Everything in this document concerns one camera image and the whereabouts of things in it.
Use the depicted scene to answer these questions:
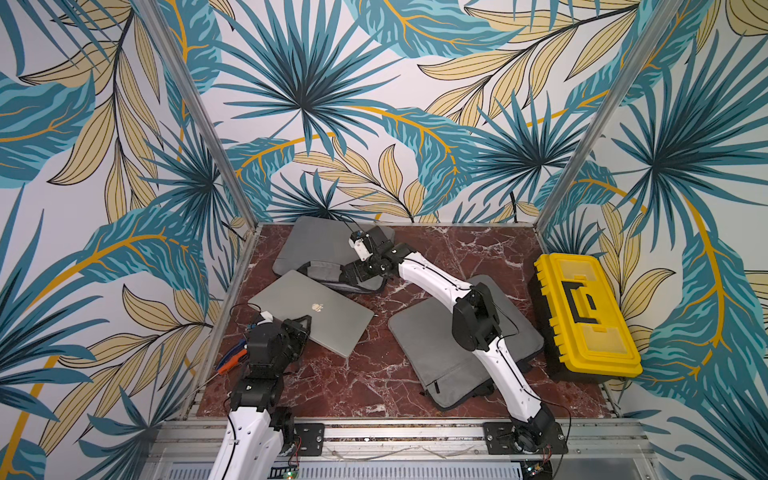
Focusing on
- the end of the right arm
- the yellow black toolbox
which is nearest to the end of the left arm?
the end of the right arm

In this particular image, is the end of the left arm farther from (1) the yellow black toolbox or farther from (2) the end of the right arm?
(1) the yellow black toolbox

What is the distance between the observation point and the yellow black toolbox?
0.73m
